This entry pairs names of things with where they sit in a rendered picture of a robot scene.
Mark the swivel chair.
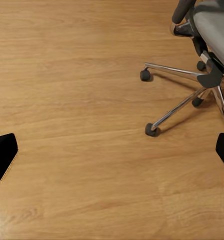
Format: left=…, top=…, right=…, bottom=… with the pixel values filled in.
left=140, top=0, right=224, bottom=136

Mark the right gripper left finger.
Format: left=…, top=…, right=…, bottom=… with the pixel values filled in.
left=0, top=133, right=18, bottom=180

